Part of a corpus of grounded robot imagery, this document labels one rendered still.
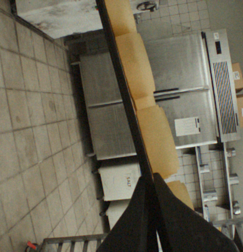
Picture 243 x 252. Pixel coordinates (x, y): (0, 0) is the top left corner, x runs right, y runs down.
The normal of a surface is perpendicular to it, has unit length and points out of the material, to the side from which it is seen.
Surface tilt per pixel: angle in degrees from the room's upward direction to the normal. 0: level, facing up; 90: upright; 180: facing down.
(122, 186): 91
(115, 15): 85
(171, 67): 90
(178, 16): 90
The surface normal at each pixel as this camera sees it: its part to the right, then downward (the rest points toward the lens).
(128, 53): -0.12, -0.11
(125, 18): 0.11, 0.63
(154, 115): -0.26, -0.66
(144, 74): 0.04, 0.45
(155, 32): -0.08, 0.18
